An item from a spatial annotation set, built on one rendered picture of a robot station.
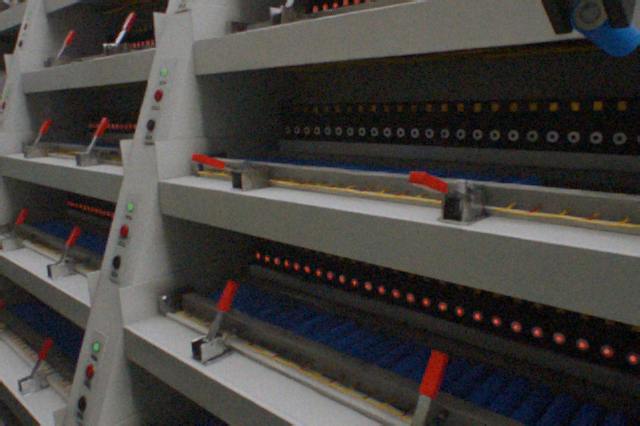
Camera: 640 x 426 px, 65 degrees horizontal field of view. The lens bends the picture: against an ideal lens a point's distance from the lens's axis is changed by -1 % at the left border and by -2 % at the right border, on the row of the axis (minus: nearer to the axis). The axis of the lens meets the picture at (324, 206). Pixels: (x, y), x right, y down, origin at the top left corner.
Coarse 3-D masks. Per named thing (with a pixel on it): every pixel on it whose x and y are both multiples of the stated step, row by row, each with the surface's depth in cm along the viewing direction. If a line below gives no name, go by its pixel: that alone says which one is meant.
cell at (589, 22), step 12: (588, 0) 23; (600, 0) 23; (576, 12) 24; (588, 12) 23; (600, 12) 23; (576, 24) 24; (588, 24) 23; (600, 24) 23; (588, 36) 24; (600, 36) 24; (612, 36) 24; (624, 36) 25; (636, 36) 27; (612, 48) 26; (624, 48) 27
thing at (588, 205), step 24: (216, 168) 67; (288, 168) 58; (312, 168) 56; (336, 168) 55; (360, 192) 49; (384, 192) 49; (408, 192) 47; (432, 192) 46; (504, 192) 41; (528, 192) 40; (552, 192) 39; (576, 192) 38; (600, 192) 38; (552, 216) 37; (576, 216) 38; (600, 216) 36; (624, 216) 35
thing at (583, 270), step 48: (192, 144) 70; (240, 144) 76; (288, 144) 77; (336, 144) 70; (384, 144) 65; (192, 192) 62; (240, 192) 56; (288, 192) 55; (288, 240) 51; (336, 240) 47; (384, 240) 43; (432, 240) 40; (480, 240) 37; (528, 240) 35; (576, 240) 34; (624, 240) 33; (480, 288) 38; (528, 288) 35; (576, 288) 33; (624, 288) 31
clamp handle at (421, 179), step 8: (416, 176) 35; (424, 176) 34; (432, 176) 35; (416, 184) 35; (424, 184) 35; (432, 184) 35; (440, 184) 36; (456, 184) 40; (464, 184) 39; (440, 192) 37; (448, 192) 38; (456, 192) 38; (464, 192) 40
